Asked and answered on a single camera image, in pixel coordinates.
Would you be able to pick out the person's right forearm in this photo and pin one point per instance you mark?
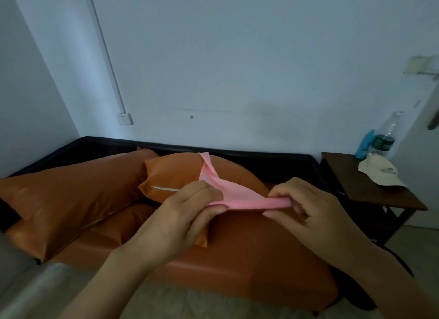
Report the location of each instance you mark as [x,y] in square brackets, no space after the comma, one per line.
[394,288]

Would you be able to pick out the person's right thumb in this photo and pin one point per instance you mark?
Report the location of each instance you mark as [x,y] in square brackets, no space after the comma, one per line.
[284,217]

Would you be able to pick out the orange and black sofa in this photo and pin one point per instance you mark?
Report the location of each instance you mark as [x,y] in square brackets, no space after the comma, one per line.
[253,260]

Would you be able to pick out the white door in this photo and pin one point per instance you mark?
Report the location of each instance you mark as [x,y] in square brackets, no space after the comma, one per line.
[418,164]

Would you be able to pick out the blue plastic object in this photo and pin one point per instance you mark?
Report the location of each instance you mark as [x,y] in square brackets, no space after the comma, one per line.
[364,145]

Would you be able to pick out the light grey blanket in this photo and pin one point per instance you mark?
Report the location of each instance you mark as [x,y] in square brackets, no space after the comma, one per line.
[37,291]

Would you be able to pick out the person's left thumb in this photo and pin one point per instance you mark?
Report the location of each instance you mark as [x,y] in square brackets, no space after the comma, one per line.
[209,217]

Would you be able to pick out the person's right hand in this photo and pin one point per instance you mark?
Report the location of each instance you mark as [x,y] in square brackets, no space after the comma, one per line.
[325,226]

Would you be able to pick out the square orange leather pillow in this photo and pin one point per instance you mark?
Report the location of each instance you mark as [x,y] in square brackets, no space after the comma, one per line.
[175,173]

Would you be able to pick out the small orange leather pillow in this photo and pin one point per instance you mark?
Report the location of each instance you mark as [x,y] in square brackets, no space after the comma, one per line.
[120,222]

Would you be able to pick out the person's left hand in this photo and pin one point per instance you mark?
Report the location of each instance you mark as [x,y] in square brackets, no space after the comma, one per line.
[164,226]

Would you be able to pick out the pale tape patch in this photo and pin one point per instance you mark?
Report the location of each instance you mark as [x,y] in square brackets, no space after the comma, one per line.
[417,65]

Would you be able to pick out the beige baseball cap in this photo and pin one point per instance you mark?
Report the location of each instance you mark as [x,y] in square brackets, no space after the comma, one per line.
[377,173]

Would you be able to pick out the white wall socket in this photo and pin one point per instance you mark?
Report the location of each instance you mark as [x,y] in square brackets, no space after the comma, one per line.
[125,118]

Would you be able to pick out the dark wooden side table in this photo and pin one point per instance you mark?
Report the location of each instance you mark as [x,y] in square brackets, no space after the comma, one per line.
[346,178]

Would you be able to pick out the clear plastic water bottle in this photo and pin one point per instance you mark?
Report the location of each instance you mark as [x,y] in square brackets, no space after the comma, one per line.
[386,137]

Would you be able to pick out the person's left forearm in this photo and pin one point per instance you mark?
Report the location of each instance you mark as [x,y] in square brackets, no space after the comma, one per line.
[106,288]

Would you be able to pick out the pink cloth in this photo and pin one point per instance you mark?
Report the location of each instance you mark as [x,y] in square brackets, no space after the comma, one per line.
[236,197]

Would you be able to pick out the long orange leather pillow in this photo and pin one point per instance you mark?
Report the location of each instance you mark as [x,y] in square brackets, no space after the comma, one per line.
[65,198]

